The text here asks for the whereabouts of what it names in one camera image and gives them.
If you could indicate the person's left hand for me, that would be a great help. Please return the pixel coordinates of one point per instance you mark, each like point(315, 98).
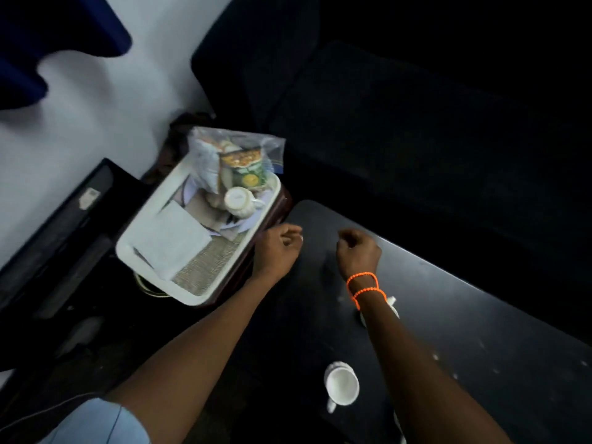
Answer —
point(275, 252)

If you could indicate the person's right hand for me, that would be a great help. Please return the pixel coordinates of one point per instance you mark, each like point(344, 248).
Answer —
point(360, 256)

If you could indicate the person's left fingers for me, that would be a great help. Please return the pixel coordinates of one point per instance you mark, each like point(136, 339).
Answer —
point(292, 233)

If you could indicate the person's right fingers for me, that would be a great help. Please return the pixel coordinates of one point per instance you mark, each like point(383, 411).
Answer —
point(347, 238)

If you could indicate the person's right forearm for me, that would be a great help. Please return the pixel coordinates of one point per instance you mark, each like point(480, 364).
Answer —
point(416, 379)

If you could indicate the person's left forearm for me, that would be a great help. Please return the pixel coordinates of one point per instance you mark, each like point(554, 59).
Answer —
point(199, 356)

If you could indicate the brown wooden side table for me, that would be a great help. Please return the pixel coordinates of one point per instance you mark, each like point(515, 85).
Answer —
point(274, 212)

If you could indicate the white ribbed cup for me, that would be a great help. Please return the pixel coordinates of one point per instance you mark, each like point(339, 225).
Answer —
point(240, 201)
point(342, 384)
point(393, 307)

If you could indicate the green and yellow packet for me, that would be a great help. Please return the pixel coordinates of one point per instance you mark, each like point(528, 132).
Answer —
point(245, 173)

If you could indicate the woven beige placemat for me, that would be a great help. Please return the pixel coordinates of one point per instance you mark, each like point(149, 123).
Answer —
point(208, 265)

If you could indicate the clear plastic bag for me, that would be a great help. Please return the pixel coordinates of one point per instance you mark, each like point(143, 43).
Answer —
point(208, 152)

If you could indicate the white folded napkin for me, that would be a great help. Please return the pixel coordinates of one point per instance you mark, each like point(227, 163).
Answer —
point(173, 240)

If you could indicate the dark sofa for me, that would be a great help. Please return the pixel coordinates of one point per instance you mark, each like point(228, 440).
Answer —
point(416, 134)

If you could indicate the white plastic tray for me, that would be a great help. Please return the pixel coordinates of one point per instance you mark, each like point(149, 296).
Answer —
point(126, 248)

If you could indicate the black flat screen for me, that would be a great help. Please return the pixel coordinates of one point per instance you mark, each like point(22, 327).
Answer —
point(55, 235)

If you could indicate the light blue shirt sleeve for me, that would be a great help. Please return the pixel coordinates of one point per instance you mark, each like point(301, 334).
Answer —
point(97, 425)

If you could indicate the blue chair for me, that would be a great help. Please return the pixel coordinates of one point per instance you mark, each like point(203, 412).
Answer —
point(55, 27)

